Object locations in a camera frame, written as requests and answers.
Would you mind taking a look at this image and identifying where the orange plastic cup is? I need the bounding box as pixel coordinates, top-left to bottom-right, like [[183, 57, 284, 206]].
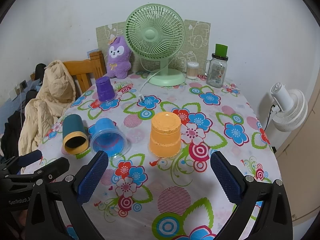
[[149, 112, 181, 158]]

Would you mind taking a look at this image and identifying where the teal cup with yellow rim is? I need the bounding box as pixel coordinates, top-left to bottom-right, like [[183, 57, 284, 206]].
[[62, 114, 89, 155]]

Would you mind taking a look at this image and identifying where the blue plastic cup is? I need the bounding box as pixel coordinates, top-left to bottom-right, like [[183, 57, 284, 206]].
[[88, 118, 130, 159]]

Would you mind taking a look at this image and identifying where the purple plastic cup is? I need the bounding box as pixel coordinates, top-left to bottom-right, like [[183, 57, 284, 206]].
[[95, 76, 116, 102]]

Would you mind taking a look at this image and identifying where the green jar lid cup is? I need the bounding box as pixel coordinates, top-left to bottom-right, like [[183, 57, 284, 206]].
[[215, 43, 228, 57]]

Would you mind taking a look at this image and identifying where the floral tablecloth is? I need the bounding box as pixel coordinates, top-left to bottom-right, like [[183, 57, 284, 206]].
[[21, 71, 282, 240]]

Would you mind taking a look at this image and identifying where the beige quilted jacket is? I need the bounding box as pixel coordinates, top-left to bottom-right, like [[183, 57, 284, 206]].
[[18, 60, 76, 155]]

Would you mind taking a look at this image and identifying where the white standing fan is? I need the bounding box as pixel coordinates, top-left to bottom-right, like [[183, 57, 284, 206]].
[[263, 82, 309, 153]]

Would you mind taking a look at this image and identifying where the wooden chair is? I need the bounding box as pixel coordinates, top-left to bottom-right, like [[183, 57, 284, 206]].
[[42, 50, 106, 94]]

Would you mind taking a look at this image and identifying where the glass mason jar mug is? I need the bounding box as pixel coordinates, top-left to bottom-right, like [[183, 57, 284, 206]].
[[204, 53, 228, 88]]

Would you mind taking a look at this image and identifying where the cotton swab container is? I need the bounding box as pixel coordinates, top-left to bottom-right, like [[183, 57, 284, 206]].
[[186, 61, 200, 80]]

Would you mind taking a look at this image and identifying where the purple plush rabbit toy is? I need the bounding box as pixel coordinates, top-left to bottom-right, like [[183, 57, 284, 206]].
[[106, 36, 131, 79]]

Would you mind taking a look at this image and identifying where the green desk fan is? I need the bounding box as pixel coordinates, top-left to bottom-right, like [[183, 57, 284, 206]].
[[125, 4, 185, 87]]

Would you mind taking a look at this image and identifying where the white fan power cable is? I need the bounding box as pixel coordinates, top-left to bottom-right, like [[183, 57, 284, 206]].
[[137, 70, 161, 103]]

